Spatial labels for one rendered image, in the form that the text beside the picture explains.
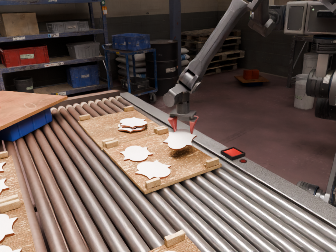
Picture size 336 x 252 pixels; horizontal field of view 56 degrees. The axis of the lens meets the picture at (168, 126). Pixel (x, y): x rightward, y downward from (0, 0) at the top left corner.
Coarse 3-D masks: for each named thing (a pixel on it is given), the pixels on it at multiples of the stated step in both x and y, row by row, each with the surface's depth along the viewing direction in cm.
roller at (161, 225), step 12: (60, 108) 203; (72, 120) 181; (84, 132) 164; (96, 156) 143; (108, 168) 130; (120, 180) 121; (132, 192) 112; (144, 204) 105; (156, 216) 99; (156, 228) 97; (168, 228) 94
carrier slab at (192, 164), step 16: (128, 144) 145; (144, 144) 145; (160, 144) 144; (112, 160) 134; (128, 160) 131; (160, 160) 130; (176, 160) 129; (192, 160) 129; (128, 176) 121; (176, 176) 118; (192, 176) 120; (144, 192) 110
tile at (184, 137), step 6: (174, 132) 137; (180, 132) 136; (186, 132) 136; (168, 138) 133; (174, 138) 133; (180, 138) 132; (186, 138) 132; (192, 138) 132; (168, 144) 130; (174, 144) 129; (180, 144) 129; (186, 144) 128
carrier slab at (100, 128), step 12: (84, 120) 176; (96, 120) 176; (108, 120) 175; (120, 120) 174; (96, 132) 160; (108, 132) 159; (120, 132) 159; (132, 132) 158; (144, 132) 158; (96, 144) 149
